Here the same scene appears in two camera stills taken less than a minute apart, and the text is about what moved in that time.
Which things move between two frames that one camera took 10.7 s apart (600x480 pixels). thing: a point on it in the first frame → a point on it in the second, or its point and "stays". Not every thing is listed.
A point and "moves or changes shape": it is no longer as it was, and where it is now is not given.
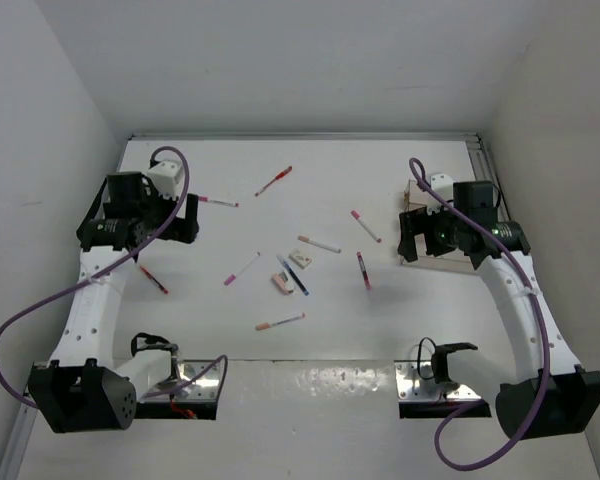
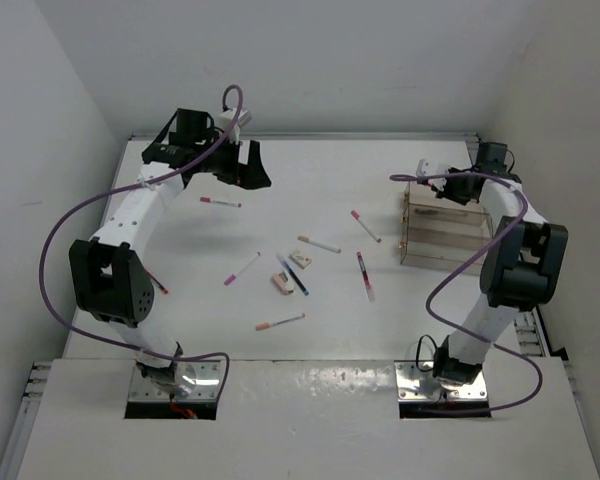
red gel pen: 279,175 moves or changes shape
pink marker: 357,217 stays
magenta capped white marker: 232,277 stays
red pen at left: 154,280 stays
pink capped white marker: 226,203 stays
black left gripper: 182,229 → 250,175
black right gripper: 416,222 → 445,192
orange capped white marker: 318,244 stays
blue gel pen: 293,273 stays
